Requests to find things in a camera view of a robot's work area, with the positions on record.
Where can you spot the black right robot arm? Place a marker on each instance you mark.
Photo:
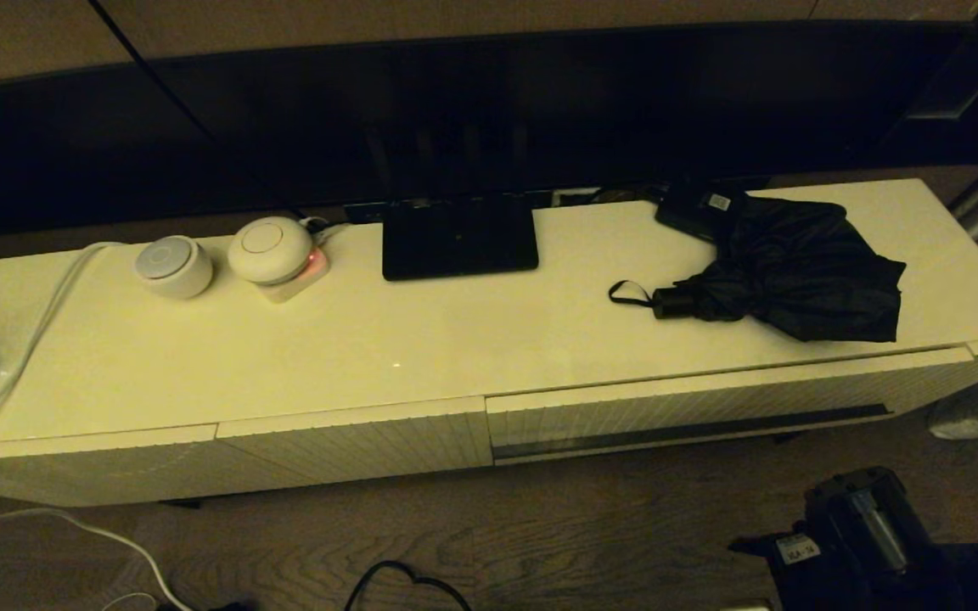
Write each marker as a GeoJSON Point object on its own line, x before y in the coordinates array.
{"type": "Point", "coordinates": [879, 526]}

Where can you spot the white ribbed cabinet door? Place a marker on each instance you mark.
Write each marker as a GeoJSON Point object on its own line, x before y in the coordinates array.
{"type": "Point", "coordinates": [73, 471]}
{"type": "Point", "coordinates": [353, 445]}

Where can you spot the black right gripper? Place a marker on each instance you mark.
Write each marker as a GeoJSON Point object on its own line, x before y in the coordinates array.
{"type": "Point", "coordinates": [795, 585]}

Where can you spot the white TV cabinet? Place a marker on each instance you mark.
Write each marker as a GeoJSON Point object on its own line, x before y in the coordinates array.
{"type": "Point", "coordinates": [370, 339]}

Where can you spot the black flat television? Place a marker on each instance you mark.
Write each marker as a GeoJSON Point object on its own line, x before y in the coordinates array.
{"type": "Point", "coordinates": [455, 110]}

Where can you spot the black television base plate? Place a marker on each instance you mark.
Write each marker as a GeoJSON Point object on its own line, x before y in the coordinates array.
{"type": "Point", "coordinates": [459, 242]}

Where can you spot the white cabinet drawer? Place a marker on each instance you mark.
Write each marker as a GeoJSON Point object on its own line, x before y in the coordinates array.
{"type": "Point", "coordinates": [625, 416]}

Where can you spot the white power strip red light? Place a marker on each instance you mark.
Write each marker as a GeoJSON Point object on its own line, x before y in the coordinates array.
{"type": "Point", "coordinates": [306, 278]}

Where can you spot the black umbrella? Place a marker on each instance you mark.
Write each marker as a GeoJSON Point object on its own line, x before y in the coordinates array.
{"type": "Point", "coordinates": [795, 271]}

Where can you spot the white round dome device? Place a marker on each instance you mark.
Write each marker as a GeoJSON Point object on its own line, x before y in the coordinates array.
{"type": "Point", "coordinates": [268, 250]}

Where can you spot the black box with white label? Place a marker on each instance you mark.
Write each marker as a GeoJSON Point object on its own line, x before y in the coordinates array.
{"type": "Point", "coordinates": [693, 212]}

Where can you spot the white speaker with grey top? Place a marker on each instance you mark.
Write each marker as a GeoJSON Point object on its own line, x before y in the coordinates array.
{"type": "Point", "coordinates": [173, 270]}

